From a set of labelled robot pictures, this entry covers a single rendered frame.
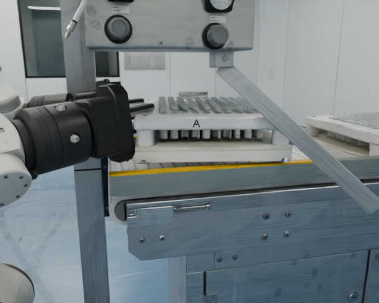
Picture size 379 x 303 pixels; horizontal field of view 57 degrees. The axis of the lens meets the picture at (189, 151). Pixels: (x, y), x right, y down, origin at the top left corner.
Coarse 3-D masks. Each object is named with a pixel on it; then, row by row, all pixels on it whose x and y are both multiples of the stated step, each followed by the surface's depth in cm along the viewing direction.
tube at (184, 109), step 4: (184, 108) 55; (188, 108) 56; (184, 112) 55; (188, 112) 56; (184, 132) 56; (188, 132) 57; (184, 136) 56; (188, 136) 57; (184, 140) 57; (188, 140) 57
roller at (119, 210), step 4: (124, 200) 53; (128, 200) 53; (116, 204) 53; (120, 204) 53; (124, 204) 53; (116, 208) 53; (120, 208) 53; (124, 208) 53; (116, 212) 53; (120, 212) 53; (124, 212) 53; (116, 216) 53; (120, 216) 53; (124, 216) 53; (124, 220) 53
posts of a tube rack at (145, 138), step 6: (138, 132) 53; (144, 132) 52; (150, 132) 53; (276, 132) 55; (138, 138) 53; (144, 138) 52; (150, 138) 53; (276, 138) 55; (282, 138) 54; (138, 144) 53; (144, 144) 53; (150, 144) 53; (276, 144) 55; (282, 144) 55; (288, 144) 56
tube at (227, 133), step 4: (224, 108) 56; (228, 108) 56; (232, 108) 56; (224, 112) 57; (228, 112) 56; (224, 132) 57; (228, 132) 57; (224, 136) 57; (228, 136) 57; (224, 140) 57; (228, 140) 57
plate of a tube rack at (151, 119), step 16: (144, 112) 56; (192, 112) 57; (144, 128) 52; (160, 128) 52; (176, 128) 52; (192, 128) 52; (208, 128) 53; (224, 128) 53; (240, 128) 53; (256, 128) 53; (272, 128) 54
